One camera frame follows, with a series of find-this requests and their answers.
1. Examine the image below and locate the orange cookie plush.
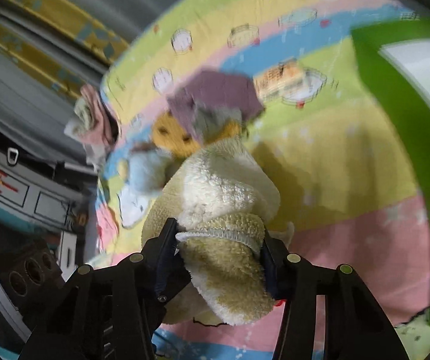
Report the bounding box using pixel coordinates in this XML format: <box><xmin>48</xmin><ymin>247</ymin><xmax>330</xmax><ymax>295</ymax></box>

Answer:
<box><xmin>151</xmin><ymin>111</ymin><xmax>242</xmax><ymax>158</ymax></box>

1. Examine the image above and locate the white cabinet with drawers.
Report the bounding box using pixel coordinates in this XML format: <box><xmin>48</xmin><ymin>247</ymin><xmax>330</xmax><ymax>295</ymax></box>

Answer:
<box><xmin>0</xmin><ymin>133</ymin><xmax>93</xmax><ymax>233</ymax></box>

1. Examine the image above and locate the cream fluffy plush pouch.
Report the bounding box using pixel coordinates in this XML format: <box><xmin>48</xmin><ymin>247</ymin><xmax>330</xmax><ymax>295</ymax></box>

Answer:
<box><xmin>141</xmin><ymin>137</ymin><xmax>280</xmax><ymax>326</ymax></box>

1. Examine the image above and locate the grey yellow curtain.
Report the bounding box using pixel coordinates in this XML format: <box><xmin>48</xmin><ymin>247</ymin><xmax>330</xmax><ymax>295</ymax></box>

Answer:
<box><xmin>0</xmin><ymin>0</ymin><xmax>178</xmax><ymax>163</ymax></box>

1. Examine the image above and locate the colourful striped cartoon blanket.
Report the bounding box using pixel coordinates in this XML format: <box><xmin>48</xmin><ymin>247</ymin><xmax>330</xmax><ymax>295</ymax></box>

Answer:
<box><xmin>96</xmin><ymin>0</ymin><xmax>430</xmax><ymax>359</ymax></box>

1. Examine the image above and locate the light blue plush toy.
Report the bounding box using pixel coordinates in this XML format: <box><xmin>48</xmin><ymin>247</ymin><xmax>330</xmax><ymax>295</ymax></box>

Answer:
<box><xmin>117</xmin><ymin>141</ymin><xmax>177</xmax><ymax>196</ymax></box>

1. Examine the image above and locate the mauve folded cloth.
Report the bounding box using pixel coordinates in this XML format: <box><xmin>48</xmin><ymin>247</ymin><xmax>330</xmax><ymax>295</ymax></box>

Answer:
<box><xmin>167</xmin><ymin>70</ymin><xmax>264</xmax><ymax>144</ymax></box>

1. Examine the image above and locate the pile of pastel cloths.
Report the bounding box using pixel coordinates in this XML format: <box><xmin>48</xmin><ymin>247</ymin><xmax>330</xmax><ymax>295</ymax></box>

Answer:
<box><xmin>64</xmin><ymin>84</ymin><xmax>119</xmax><ymax>167</ymax></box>

